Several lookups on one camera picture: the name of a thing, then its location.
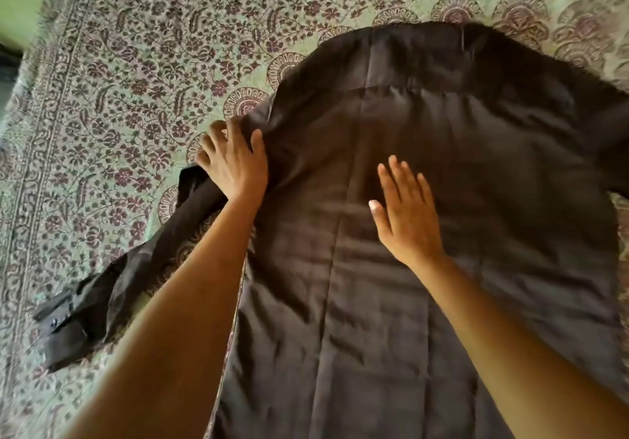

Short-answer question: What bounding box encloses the person's right hand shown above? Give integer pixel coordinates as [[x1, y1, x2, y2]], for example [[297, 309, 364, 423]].
[[369, 155, 446, 267]]

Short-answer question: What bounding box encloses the person's left hand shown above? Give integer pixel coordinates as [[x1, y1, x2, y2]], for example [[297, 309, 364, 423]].
[[195, 117, 269, 205]]

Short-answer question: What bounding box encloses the black shirt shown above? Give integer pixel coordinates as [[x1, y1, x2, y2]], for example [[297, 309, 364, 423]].
[[33, 21, 629, 439]]

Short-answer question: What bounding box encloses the person's left forearm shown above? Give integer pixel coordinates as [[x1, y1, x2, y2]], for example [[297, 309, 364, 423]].
[[61, 194, 267, 439]]

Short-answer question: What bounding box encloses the person's right forearm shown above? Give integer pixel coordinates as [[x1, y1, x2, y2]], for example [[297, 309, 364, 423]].
[[400, 253, 629, 439]]

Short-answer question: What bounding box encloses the floral patterned bedsheet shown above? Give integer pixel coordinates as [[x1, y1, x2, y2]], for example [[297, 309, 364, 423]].
[[0, 0, 629, 439]]

